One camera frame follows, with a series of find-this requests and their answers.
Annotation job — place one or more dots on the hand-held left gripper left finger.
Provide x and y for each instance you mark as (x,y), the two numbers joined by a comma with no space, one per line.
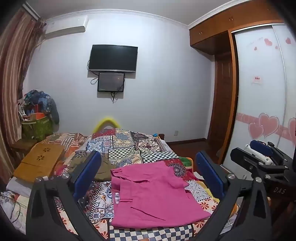
(87,172)

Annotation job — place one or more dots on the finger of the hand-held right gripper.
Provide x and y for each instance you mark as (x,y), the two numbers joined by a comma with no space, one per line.
(261,147)
(240,157)

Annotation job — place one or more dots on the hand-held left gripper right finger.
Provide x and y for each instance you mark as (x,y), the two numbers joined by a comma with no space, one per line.
(209,173)

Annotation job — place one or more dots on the pink pants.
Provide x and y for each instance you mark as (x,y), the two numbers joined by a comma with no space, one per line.
(150,197)

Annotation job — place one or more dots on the olive folded pants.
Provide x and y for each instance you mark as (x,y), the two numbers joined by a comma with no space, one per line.
(105,169)

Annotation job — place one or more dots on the green fleece blanket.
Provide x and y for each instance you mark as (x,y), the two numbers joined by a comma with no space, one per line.
(185,161)

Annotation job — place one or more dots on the striped patchwork quilt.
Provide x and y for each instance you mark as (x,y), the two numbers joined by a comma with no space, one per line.
(67,141)

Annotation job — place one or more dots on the white wardrobe door pink hearts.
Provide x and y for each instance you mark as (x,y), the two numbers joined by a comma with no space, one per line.
(254,104)
(289,92)

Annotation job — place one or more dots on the patchwork printed blanket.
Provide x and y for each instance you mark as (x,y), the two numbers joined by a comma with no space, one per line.
(129,148)

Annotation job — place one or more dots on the wooden board with flower cutouts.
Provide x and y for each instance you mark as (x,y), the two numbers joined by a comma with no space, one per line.
(39,160)

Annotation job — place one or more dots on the yellow curved foam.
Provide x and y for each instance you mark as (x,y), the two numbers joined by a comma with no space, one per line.
(107,119)

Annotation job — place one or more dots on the wooden bed footboard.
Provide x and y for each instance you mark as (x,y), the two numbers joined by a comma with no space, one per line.
(161,136)

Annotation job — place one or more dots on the wooden door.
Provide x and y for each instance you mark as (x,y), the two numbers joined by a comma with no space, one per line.
(222,97)

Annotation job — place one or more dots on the green fabric bag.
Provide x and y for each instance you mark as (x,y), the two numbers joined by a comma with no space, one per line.
(37,129)

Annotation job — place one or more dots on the small pink sticker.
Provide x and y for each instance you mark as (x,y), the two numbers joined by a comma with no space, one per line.
(257,78)

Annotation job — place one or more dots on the white folded sheet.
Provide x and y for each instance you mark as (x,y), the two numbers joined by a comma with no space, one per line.
(18,187)

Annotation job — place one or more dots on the wooden stand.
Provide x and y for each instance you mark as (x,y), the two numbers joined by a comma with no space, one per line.
(20,144)

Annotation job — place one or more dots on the pile of colourful clothes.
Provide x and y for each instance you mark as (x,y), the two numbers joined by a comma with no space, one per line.
(39,99)

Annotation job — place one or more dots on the wooden overhead cabinet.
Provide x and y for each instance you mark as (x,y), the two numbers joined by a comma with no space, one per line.
(208,32)

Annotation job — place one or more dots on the striped red curtain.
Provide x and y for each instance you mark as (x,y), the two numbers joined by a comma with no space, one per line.
(13,69)

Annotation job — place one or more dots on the white air conditioner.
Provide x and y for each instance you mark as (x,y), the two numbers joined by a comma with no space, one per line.
(67,25)

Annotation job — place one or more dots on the small black wall monitor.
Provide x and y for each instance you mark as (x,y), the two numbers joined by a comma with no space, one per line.
(111,82)

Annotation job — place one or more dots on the large black wall television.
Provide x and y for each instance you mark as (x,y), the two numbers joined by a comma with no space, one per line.
(113,58)

